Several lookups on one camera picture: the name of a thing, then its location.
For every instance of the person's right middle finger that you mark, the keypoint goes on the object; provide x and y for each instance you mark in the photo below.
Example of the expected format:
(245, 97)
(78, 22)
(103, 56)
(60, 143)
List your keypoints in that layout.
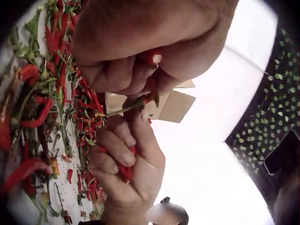
(112, 157)

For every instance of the white ground sheet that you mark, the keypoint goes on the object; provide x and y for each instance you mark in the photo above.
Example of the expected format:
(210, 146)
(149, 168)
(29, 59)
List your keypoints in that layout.
(64, 172)

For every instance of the person's left hand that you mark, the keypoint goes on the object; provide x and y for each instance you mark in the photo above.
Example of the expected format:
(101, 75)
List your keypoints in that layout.
(145, 28)

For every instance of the brown cardboard box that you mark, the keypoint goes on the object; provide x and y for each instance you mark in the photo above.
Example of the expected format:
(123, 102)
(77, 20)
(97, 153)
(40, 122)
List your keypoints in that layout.
(175, 107)

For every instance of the pile of red chili peppers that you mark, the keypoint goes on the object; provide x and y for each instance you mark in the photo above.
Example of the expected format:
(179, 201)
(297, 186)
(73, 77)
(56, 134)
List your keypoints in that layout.
(35, 112)

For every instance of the bunch of plucked red chilies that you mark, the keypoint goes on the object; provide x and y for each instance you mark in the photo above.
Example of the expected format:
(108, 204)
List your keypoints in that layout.
(126, 172)

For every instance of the person's right ring finger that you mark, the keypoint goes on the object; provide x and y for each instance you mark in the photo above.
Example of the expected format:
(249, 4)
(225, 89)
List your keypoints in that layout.
(104, 167)

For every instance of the person's right hand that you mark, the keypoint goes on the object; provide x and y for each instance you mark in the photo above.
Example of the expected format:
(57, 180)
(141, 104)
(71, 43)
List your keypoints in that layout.
(138, 187)

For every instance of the person's right thumb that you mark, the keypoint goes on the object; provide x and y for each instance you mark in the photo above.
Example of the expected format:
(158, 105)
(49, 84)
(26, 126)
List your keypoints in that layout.
(145, 136)

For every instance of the stemless red chili pepper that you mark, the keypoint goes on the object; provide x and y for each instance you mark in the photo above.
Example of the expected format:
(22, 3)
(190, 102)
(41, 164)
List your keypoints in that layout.
(151, 57)

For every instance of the red chili with green stem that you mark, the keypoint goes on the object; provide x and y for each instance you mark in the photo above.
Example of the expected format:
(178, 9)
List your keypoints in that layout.
(131, 108)

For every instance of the person's right index finger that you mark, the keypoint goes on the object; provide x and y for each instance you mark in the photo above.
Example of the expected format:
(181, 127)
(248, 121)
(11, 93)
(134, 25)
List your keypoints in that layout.
(114, 133)

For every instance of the person's left fingers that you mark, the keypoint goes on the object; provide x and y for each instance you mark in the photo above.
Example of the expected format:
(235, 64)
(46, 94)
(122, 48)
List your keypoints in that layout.
(140, 79)

